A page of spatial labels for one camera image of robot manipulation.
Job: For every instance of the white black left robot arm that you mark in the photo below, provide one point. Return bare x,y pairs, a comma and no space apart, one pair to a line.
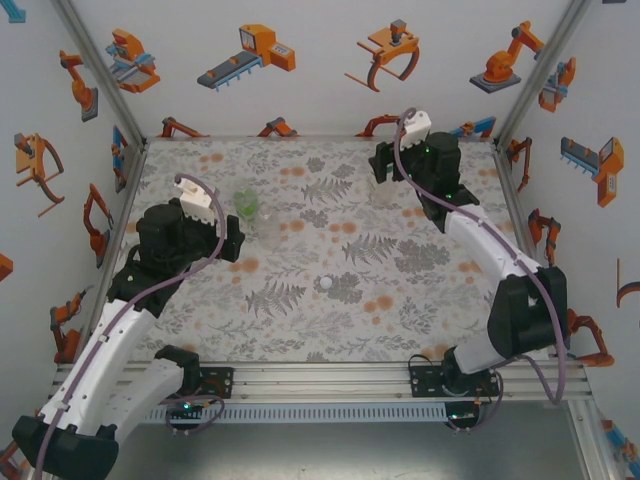
120,345

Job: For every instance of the wide aluminium frame rail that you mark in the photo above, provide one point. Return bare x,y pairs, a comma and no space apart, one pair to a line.
320,382

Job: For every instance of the clear bottle lime green label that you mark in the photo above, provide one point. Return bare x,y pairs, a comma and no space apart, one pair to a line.
246,206

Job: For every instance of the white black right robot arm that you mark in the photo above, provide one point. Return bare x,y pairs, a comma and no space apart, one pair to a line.
475,245

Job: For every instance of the small circuit board green LED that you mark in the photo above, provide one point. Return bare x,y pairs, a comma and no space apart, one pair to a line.
186,407
457,416

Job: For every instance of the white blue Pocari Sweat cap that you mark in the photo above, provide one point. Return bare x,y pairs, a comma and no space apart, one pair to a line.
326,282

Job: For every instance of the aluminium frame post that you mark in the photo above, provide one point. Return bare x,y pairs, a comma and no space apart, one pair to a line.
100,75
590,440
542,75

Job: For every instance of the aluminium table side rail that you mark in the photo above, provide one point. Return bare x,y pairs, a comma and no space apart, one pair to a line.
516,200
126,200

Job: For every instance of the clear unlabelled plastic bottle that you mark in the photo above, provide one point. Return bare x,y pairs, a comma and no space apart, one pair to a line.
269,227

